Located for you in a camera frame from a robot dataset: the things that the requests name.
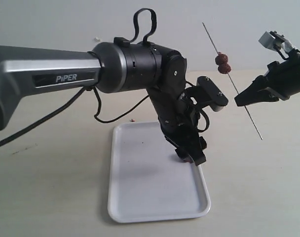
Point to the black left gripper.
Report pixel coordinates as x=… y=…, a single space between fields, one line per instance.
x=179 y=120

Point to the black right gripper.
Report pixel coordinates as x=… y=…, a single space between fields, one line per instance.
x=281 y=81

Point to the thin metal skewer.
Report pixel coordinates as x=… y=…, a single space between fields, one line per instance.
x=232 y=82

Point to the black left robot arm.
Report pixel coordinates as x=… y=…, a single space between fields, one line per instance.
x=108 y=68

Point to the white rectangular plastic tray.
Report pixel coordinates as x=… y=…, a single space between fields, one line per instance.
x=148 y=182

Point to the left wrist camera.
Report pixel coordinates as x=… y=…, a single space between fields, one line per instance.
x=206 y=94

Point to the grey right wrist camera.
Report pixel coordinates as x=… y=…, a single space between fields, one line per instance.
x=273 y=41

